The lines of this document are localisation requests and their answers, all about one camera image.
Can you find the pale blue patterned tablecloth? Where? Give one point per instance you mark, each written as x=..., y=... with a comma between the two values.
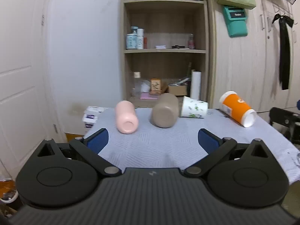
x=152, y=145

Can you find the blurred brown object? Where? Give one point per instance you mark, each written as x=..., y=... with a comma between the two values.
x=291, y=196

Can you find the black hanging ribbon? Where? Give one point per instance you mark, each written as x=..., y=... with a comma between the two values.
x=284, y=51

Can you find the white paper roll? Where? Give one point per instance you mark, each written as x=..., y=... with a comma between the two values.
x=195, y=85

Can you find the wooden wardrobe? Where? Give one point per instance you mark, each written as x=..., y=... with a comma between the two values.
x=253, y=70

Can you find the flat black item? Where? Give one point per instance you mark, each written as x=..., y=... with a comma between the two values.
x=178, y=46

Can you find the orange paper cup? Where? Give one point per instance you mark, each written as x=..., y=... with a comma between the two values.
x=235, y=107

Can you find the beige cup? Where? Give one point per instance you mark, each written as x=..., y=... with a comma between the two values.
x=165, y=111

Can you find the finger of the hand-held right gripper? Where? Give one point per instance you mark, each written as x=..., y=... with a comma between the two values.
x=281, y=116

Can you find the pink cup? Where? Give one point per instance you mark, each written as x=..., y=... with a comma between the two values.
x=125, y=116

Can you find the white floral paper cup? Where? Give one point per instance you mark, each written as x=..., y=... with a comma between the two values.
x=193, y=107

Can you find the cardboard box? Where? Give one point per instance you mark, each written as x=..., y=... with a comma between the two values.
x=177, y=90

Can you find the clear bottle with white cap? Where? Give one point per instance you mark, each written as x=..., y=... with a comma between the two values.
x=136, y=84

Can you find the tan printed box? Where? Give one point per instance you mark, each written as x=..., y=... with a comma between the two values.
x=155, y=86

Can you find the white door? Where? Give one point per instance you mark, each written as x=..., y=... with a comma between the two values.
x=21, y=75

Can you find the small red bottle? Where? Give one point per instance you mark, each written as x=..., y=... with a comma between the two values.
x=145, y=43

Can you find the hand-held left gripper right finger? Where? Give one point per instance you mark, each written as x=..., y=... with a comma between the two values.
x=207, y=141

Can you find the pink bottle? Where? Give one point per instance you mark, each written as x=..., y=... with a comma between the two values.
x=191, y=42

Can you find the teal hanging organiser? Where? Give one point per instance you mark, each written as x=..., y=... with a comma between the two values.
x=235, y=22

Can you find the pink paper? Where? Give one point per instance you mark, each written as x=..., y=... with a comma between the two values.
x=147, y=96

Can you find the wooden bookshelf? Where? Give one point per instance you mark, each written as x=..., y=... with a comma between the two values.
x=164, y=28

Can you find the white tissue packet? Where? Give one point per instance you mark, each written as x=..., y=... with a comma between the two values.
x=91, y=118

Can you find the flat white box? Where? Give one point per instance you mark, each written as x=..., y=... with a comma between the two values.
x=160, y=47

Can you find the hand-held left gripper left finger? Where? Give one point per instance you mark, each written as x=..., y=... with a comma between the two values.
x=99, y=140

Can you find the clear plastic bag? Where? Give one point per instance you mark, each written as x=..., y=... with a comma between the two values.
x=144, y=86

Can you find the pale blue spray bottle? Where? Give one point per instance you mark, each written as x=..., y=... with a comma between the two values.
x=132, y=39

